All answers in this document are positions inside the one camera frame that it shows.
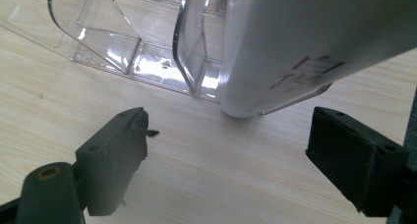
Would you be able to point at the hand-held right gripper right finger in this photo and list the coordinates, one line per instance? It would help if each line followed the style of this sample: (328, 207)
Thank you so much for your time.
(357, 165)

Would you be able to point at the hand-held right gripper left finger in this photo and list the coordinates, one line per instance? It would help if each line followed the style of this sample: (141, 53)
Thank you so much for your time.
(111, 158)

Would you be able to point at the clear acrylic book rack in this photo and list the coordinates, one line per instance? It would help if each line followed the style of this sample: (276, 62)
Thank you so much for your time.
(108, 44)

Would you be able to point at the white book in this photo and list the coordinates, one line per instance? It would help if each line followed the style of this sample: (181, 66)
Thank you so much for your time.
(295, 37)

